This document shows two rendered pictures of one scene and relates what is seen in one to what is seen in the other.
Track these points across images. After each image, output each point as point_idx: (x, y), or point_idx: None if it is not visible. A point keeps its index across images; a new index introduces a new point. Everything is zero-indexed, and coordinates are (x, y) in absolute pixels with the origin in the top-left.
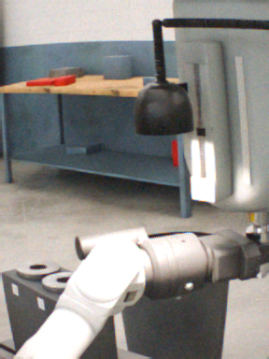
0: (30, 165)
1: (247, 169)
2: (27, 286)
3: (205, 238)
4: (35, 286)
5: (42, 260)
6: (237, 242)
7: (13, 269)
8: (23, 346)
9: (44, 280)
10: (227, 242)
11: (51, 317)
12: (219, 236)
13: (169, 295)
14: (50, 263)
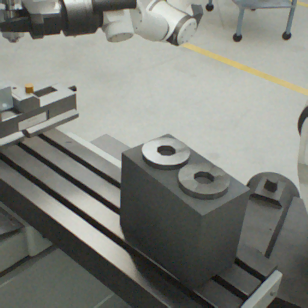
0: None
1: None
2: (206, 158)
3: (52, 9)
4: (197, 157)
5: (204, 192)
6: (33, 2)
7: (237, 193)
8: (160, 16)
9: (187, 149)
10: (39, 5)
11: (147, 10)
12: (41, 10)
13: None
14: (192, 186)
